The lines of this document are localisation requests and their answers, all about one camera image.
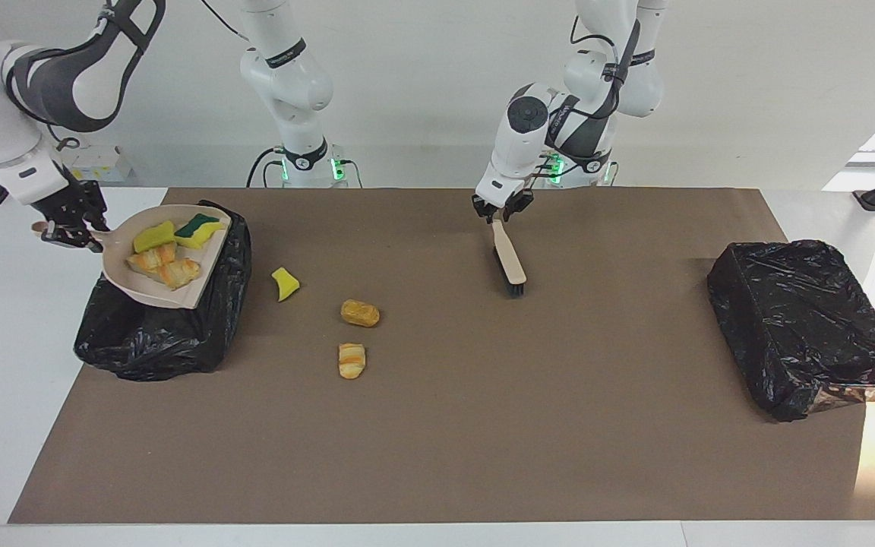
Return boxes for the beige hand brush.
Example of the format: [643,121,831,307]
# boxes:
[489,219,528,299]

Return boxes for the beige plastic dustpan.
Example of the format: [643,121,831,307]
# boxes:
[31,204,233,310]

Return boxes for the striped croissant piece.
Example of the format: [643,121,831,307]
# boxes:
[153,257,201,292]
[126,242,178,274]
[337,342,367,380]

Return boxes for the yellow sponge with green backing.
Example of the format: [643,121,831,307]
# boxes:
[174,214,227,250]

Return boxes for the brown bread roll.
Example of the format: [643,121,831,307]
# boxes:
[340,299,381,328]

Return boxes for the small yellow sponge wedge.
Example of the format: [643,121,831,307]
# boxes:
[270,267,302,302]

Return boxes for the crumpled black bag bin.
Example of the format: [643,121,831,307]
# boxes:
[73,201,253,382]

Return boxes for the brown table mat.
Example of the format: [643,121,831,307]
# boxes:
[8,188,871,525]

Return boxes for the black bag over cardboard box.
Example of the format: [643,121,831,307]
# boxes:
[706,239,875,423]

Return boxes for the white wall socket boxes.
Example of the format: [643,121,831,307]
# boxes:
[65,146,133,183]

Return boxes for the black right base cable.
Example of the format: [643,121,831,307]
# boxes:
[246,147,286,188]

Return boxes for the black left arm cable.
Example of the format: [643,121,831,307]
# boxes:
[569,14,640,115]

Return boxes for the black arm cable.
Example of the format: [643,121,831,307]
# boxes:
[569,14,640,115]
[198,0,250,43]

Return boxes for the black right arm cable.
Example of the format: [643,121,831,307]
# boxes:
[198,0,250,43]

